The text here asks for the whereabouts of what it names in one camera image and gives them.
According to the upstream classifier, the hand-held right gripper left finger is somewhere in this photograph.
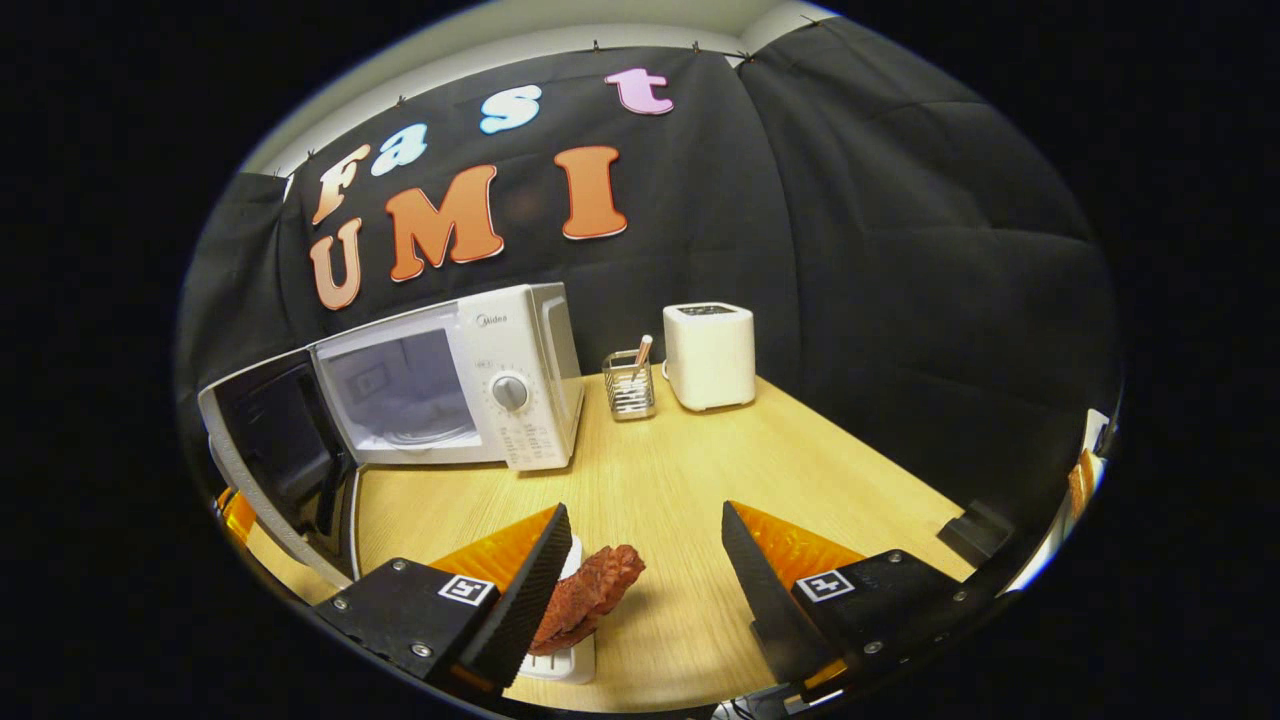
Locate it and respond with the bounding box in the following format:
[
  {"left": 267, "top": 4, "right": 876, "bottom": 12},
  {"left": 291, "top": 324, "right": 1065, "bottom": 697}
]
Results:
[{"left": 312, "top": 502, "right": 573, "bottom": 698}]

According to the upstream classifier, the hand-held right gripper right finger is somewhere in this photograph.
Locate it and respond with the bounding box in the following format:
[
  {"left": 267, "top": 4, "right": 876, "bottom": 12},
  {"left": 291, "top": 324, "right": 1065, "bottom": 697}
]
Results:
[{"left": 720, "top": 500, "right": 1011, "bottom": 706}]

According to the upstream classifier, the red braised meat piece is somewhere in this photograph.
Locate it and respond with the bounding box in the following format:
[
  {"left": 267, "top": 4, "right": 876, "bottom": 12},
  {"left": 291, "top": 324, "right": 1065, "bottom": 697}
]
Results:
[{"left": 528, "top": 544, "right": 647, "bottom": 657}]

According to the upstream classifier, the white microwave oven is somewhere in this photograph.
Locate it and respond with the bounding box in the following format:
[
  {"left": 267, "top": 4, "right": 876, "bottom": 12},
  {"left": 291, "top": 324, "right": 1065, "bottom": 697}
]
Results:
[{"left": 197, "top": 282, "right": 586, "bottom": 589}]

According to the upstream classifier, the white plastic tray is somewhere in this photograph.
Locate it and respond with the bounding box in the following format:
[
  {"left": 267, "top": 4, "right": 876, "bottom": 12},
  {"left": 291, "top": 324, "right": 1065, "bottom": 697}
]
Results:
[{"left": 515, "top": 533, "right": 599, "bottom": 686}]

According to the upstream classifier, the black table stand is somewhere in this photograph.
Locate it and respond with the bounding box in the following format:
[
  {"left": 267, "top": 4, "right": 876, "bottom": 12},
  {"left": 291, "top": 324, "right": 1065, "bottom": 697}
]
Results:
[{"left": 937, "top": 500, "right": 1016, "bottom": 569}]

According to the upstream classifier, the white toaster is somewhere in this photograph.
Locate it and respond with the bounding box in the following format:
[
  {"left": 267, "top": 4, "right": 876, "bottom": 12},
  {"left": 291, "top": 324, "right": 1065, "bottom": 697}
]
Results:
[{"left": 662, "top": 302, "right": 757, "bottom": 412}]

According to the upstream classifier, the orange plastic part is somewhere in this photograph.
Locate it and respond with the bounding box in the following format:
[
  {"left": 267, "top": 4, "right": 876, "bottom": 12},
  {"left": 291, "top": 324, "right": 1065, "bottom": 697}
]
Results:
[{"left": 1067, "top": 450, "right": 1098, "bottom": 518}]

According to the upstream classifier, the black backdrop cloth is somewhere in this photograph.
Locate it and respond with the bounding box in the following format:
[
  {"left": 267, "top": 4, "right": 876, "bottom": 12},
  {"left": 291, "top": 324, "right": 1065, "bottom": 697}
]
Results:
[{"left": 175, "top": 15, "right": 1121, "bottom": 521}]

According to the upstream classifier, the metal wire utensil holder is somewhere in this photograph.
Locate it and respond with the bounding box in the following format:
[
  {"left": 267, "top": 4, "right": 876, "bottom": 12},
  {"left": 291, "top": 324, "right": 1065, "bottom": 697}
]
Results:
[{"left": 602, "top": 350, "right": 658, "bottom": 422}]

